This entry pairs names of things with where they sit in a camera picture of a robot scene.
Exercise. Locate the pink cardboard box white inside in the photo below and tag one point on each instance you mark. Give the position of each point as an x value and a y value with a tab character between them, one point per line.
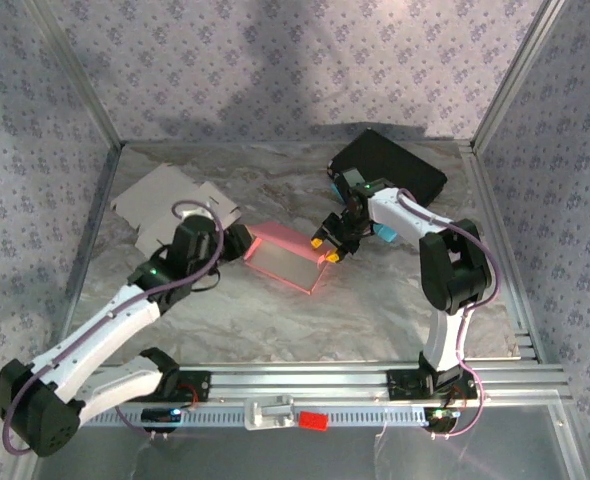
280	262

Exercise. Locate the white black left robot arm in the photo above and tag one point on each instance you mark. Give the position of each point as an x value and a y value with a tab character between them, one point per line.
110	340

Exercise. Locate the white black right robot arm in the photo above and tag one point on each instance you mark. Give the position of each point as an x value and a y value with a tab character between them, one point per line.
455	270

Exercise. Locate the cyan cylindrical tube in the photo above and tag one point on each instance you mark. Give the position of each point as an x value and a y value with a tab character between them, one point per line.
387	234

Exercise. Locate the black flat case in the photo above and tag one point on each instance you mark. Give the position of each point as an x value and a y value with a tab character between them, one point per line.
390	160

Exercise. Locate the small red block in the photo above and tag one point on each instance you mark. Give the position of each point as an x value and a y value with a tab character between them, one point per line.
314	421

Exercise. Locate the black electronics module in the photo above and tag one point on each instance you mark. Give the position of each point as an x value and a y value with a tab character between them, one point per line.
442	422
157	417

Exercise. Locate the grey metal panel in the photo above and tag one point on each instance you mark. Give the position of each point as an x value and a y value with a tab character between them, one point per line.
295	455

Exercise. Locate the aluminium side rail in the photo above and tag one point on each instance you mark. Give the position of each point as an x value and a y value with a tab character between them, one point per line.
492	210
82	250

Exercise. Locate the long aluminium mounting rail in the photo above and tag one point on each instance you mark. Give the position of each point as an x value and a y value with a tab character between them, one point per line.
300	382

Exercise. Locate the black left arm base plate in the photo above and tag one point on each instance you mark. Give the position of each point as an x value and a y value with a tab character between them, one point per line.
200	387

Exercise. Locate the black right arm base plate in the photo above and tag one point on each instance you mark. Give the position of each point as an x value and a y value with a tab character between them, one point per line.
402	387

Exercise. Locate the white plastic bracket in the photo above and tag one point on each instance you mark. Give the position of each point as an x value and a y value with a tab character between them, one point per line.
267	415

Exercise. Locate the aluminium frame post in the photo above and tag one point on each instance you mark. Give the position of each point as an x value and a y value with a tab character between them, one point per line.
516	75
79	75

